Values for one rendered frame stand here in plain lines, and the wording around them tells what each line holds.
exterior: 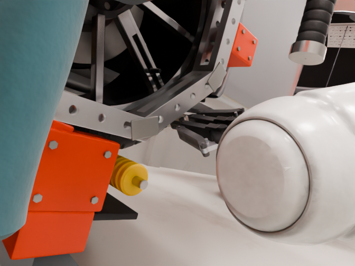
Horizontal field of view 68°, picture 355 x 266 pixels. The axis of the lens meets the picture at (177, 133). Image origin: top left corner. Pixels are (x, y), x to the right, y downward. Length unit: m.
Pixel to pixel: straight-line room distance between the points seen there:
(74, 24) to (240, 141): 0.17
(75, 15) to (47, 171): 0.20
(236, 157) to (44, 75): 0.16
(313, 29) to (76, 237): 0.43
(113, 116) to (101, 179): 0.10
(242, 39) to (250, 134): 0.49
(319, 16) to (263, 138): 0.27
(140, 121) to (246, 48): 0.33
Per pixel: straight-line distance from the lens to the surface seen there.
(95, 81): 0.51
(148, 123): 0.45
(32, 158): 0.25
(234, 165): 0.17
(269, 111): 0.17
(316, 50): 0.38
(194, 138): 0.45
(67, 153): 0.38
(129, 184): 0.47
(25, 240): 0.41
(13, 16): 0.24
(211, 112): 0.52
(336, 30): 3.70
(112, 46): 0.64
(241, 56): 0.64
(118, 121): 0.42
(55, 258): 0.80
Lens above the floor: 0.60
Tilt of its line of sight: 2 degrees up
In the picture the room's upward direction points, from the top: 16 degrees clockwise
